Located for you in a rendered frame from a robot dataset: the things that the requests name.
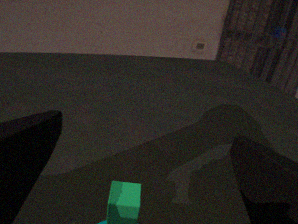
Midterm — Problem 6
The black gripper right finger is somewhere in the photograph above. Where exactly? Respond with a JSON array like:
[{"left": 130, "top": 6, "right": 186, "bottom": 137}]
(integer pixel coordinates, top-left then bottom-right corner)
[{"left": 230, "top": 136, "right": 298, "bottom": 224}]

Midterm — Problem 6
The green rectangular post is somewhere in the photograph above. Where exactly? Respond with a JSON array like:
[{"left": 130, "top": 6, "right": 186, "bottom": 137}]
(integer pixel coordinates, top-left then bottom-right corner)
[{"left": 106, "top": 181, "right": 141, "bottom": 224}]

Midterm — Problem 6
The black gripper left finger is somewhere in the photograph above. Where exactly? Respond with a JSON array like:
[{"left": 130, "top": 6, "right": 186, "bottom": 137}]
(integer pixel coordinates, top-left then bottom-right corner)
[{"left": 0, "top": 109, "right": 63, "bottom": 224}]

